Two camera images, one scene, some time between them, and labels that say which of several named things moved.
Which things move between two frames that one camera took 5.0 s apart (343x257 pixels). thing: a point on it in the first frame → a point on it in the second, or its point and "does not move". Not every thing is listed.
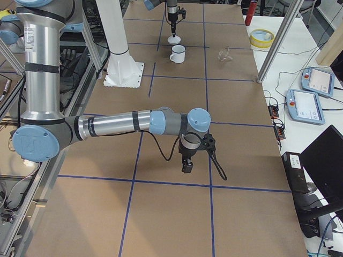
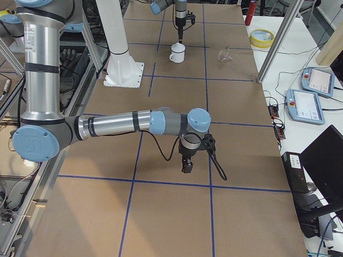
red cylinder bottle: (252, 8) does not move
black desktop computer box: (295, 173) does not move
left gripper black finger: (173, 23) → (180, 29)
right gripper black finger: (187, 165) does not move
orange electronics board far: (273, 112) does not move
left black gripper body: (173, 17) → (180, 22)
